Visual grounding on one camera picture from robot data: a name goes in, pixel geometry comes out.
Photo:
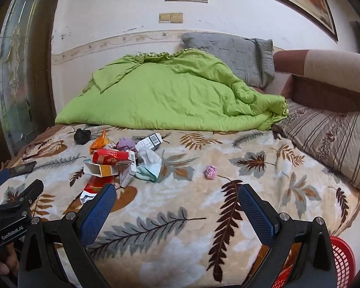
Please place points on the small white box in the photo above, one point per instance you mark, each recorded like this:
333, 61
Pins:
126, 173

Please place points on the grey pillow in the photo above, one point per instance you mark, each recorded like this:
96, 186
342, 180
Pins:
250, 59

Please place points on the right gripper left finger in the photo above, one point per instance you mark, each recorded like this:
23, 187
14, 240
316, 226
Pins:
40, 264

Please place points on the purple bag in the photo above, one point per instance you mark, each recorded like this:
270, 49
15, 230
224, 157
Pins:
126, 144

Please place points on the brown padded headboard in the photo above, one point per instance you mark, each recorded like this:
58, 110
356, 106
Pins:
323, 79

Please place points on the glass panel door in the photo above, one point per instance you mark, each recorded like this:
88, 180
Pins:
26, 98

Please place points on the black bag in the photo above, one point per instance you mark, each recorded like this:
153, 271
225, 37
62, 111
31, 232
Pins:
82, 136

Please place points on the pink paper ball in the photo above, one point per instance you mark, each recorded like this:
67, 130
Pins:
210, 172

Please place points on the red cigarette pack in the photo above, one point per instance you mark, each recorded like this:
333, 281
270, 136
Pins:
92, 188

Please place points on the black smartphone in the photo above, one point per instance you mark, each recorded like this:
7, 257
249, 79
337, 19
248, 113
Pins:
22, 169

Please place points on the left hand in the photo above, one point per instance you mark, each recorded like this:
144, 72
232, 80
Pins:
8, 260

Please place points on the white sock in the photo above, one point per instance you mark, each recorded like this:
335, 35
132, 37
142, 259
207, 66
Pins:
149, 165

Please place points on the beige wall switches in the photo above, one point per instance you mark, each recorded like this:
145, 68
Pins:
173, 18

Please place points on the leaf pattern blanket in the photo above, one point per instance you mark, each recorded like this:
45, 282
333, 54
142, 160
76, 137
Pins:
187, 231

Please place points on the striped brown pillow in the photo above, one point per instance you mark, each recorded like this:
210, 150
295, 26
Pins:
329, 137

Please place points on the orange snack wrapper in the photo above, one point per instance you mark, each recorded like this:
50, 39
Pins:
100, 142

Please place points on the orange white box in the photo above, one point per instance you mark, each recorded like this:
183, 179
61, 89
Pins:
99, 170

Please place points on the red plastic basket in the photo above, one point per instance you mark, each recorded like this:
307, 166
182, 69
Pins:
313, 260

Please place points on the long red box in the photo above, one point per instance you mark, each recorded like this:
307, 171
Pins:
113, 157

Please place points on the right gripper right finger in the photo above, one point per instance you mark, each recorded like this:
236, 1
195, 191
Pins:
272, 229

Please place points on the green quilt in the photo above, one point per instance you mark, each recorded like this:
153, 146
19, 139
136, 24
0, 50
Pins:
188, 90

